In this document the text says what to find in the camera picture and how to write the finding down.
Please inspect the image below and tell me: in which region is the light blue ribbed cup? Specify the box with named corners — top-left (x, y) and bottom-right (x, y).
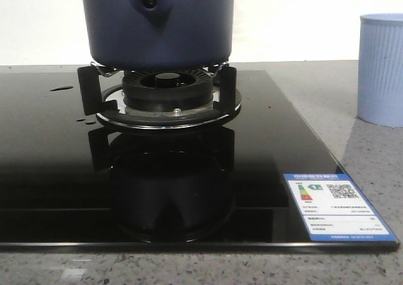
top-left (357, 13), bottom-right (402, 128)

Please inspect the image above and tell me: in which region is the black pot support grate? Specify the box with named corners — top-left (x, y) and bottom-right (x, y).
top-left (77, 62), bottom-right (241, 130)

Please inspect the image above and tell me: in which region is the black gas burner head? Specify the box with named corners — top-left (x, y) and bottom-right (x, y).
top-left (122, 69), bottom-right (213, 112)

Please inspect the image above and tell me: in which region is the dark blue saucepan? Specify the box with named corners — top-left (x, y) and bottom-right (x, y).
top-left (82, 0), bottom-right (234, 70)

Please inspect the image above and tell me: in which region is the black glass gas cooktop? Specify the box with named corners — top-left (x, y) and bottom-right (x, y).
top-left (1, 71), bottom-right (400, 253)

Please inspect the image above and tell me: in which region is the blue white energy label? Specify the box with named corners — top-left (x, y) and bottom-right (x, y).
top-left (283, 174), bottom-right (398, 242)

